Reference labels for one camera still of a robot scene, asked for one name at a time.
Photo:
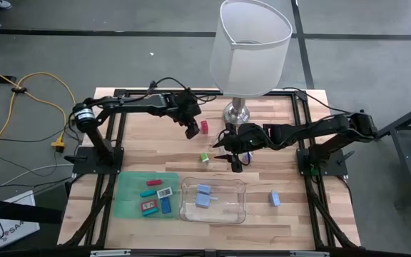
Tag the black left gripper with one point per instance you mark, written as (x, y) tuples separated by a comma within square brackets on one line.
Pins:
[(187, 107)]

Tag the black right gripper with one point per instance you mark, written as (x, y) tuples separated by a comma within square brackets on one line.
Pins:
[(244, 138)]

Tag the green wall charger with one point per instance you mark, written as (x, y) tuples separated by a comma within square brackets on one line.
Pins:
[(204, 157)]

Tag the red wall charger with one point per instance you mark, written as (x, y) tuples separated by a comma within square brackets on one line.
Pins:
[(204, 126)]

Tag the large blue three-port charger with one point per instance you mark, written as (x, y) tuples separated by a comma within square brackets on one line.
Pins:
[(202, 200)]

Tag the white digital clock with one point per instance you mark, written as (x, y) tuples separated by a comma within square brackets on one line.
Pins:
[(164, 192)]

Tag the red plastic bar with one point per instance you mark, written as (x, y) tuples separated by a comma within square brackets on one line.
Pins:
[(154, 182)]

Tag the blue plastic block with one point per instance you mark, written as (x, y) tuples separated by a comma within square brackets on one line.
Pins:
[(165, 205)]

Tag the red digital clock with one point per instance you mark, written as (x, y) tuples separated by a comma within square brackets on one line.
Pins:
[(149, 205)]

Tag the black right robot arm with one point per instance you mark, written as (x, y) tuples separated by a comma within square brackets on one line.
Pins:
[(316, 130)]

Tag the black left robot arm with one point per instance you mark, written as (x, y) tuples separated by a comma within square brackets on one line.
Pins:
[(137, 103)]

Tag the small black clamp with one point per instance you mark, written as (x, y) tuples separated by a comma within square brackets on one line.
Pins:
[(152, 85)]

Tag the clear plastic bin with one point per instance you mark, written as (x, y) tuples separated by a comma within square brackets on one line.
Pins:
[(227, 214)]

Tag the white shade silver table lamp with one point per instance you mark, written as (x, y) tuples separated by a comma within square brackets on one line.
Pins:
[(248, 53)]

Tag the green cutting mat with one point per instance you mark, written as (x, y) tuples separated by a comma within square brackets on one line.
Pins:
[(130, 200)]

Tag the black metal beam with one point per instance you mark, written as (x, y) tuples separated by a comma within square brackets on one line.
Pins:
[(13, 210)]

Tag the white printed sign board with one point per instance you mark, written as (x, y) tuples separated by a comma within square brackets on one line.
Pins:
[(13, 228)]

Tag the black aluminium table frame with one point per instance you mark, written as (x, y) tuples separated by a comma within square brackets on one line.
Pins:
[(209, 93)]

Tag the pale blue wall charger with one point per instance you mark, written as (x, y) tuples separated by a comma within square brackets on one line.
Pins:
[(274, 198)]

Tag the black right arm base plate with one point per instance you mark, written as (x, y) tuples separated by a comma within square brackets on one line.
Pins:
[(330, 169)]

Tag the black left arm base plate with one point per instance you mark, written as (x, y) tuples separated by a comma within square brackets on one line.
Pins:
[(84, 162)]

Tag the silver metal bracket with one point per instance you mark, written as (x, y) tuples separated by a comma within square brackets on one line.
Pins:
[(109, 253), (309, 254)]

